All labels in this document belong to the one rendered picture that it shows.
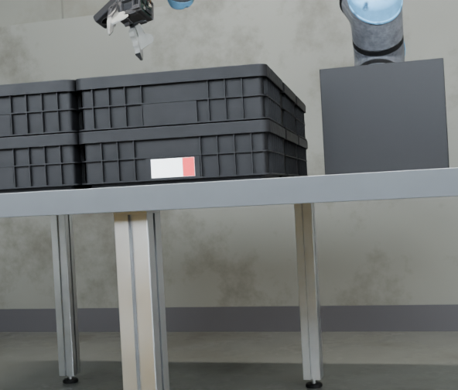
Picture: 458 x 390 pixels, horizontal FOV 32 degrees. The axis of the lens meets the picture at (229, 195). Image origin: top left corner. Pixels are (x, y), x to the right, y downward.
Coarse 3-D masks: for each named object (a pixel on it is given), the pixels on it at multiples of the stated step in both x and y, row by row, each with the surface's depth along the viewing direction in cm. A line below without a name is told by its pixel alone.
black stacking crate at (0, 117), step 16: (16, 96) 168; (32, 96) 167; (48, 96) 166; (64, 96) 166; (80, 96) 169; (0, 112) 168; (16, 112) 167; (32, 112) 166; (48, 112) 166; (64, 112) 166; (80, 112) 169; (0, 128) 168; (16, 128) 168; (32, 128) 167; (48, 128) 166; (64, 128) 166; (80, 128) 169
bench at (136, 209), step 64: (64, 192) 129; (128, 192) 126; (192, 192) 123; (256, 192) 120; (320, 192) 117; (384, 192) 114; (448, 192) 112; (64, 256) 295; (128, 256) 131; (64, 320) 295; (128, 320) 132; (320, 320) 274; (128, 384) 132; (320, 384) 271
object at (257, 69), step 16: (256, 64) 157; (80, 80) 164; (96, 80) 163; (112, 80) 162; (128, 80) 162; (144, 80) 161; (160, 80) 161; (176, 80) 160; (192, 80) 159; (272, 80) 166
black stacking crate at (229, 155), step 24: (264, 120) 157; (96, 144) 164; (120, 144) 164; (144, 144) 163; (168, 144) 162; (192, 144) 161; (216, 144) 159; (240, 144) 159; (264, 144) 158; (96, 168) 165; (120, 168) 164; (144, 168) 163; (216, 168) 160; (240, 168) 159; (264, 168) 158
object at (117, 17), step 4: (116, 12) 208; (120, 12) 208; (124, 12) 207; (116, 16) 207; (120, 16) 206; (124, 16) 204; (108, 20) 205; (112, 20) 205; (116, 20) 205; (120, 20) 204; (108, 24) 204; (112, 24) 205; (108, 28) 204; (112, 28) 205; (108, 32) 203
